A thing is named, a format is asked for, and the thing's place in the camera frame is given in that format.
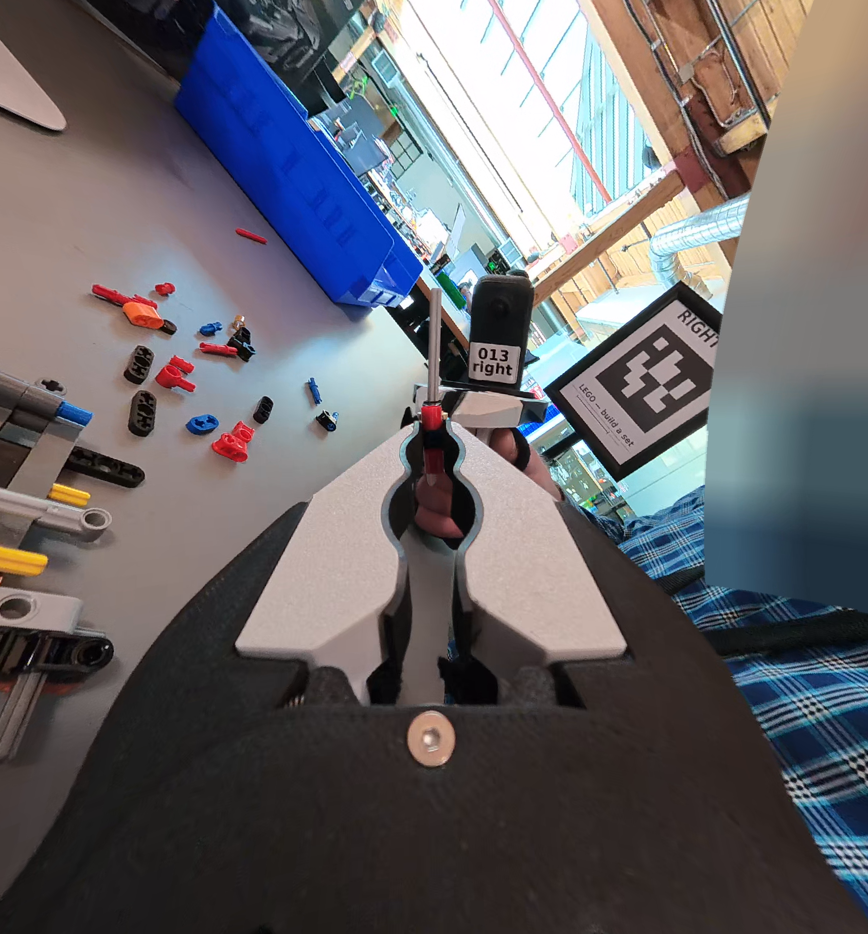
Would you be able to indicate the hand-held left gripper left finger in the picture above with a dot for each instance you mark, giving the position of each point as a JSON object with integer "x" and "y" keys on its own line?
{"x": 324, "y": 576}

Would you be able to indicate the blue two-hole lego beam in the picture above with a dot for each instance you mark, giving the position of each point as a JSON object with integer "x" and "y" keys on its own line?
{"x": 202, "y": 423}

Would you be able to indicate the person's right forearm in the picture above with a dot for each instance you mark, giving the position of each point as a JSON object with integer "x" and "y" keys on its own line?
{"x": 660, "y": 533}

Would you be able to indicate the person's right hand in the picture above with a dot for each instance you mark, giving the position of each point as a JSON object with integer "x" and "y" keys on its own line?
{"x": 437, "y": 511}

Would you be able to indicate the plain blue storage bin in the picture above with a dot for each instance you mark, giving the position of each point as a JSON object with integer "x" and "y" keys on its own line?
{"x": 295, "y": 168}

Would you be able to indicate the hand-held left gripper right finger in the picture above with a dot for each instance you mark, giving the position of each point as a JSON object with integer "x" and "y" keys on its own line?
{"x": 543, "y": 584}

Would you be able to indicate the red lego perpendicular connector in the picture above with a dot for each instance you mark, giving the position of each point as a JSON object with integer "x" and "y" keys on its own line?
{"x": 242, "y": 432}
{"x": 228, "y": 446}

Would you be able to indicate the long red lego pin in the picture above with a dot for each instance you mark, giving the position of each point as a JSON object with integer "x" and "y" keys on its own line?
{"x": 218, "y": 349}

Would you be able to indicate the black lego beam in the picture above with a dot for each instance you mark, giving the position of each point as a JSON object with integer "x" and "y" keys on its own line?
{"x": 139, "y": 363}
{"x": 262, "y": 409}
{"x": 143, "y": 412}

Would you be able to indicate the short blue lego pin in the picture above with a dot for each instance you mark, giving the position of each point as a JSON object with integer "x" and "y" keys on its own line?
{"x": 211, "y": 328}

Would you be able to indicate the long thin red lego axle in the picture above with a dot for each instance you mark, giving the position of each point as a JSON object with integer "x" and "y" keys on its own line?
{"x": 250, "y": 235}

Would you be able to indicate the silver ventilation duct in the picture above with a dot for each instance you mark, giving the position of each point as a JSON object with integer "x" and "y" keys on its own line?
{"x": 696, "y": 230}

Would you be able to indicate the person's blue plaid shirt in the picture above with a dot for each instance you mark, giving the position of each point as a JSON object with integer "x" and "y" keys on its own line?
{"x": 827, "y": 730}

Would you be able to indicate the orange lego connector block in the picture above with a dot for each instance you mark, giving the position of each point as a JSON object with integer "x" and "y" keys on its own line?
{"x": 142, "y": 315}

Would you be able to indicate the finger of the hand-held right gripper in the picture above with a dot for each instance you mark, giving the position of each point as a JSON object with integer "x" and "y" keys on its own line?
{"x": 485, "y": 410}

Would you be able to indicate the long blue lego pin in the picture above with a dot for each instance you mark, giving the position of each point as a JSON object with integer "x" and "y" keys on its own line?
{"x": 314, "y": 390}

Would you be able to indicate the large lego technic chassis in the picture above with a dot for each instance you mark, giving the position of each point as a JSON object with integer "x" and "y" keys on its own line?
{"x": 25, "y": 438}

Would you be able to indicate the red ceiling pipe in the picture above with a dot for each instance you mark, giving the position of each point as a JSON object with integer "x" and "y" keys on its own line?
{"x": 547, "y": 91}

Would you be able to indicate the blue lego pin black end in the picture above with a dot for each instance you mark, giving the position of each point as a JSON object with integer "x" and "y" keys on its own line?
{"x": 326, "y": 419}

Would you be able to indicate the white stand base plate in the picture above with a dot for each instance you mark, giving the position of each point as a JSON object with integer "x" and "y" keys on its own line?
{"x": 3, "y": 80}

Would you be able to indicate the red lego pin connector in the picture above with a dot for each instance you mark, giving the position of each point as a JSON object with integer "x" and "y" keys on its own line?
{"x": 175, "y": 378}

